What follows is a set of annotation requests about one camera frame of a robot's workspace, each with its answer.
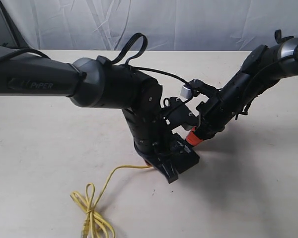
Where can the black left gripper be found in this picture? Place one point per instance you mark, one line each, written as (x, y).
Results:
(152, 143)

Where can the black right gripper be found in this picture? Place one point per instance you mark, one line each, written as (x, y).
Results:
(214, 114)

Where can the black network switch box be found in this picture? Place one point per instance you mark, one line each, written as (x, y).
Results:
(183, 155)

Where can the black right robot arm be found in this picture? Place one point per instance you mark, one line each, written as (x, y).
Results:
(262, 69)

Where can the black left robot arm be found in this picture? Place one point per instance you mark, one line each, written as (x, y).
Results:
(96, 83)

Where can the white backdrop curtain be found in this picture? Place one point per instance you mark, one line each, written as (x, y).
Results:
(170, 25)

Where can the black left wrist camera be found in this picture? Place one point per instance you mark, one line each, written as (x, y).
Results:
(178, 114)

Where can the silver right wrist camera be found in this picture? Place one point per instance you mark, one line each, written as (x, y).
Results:
(192, 89)

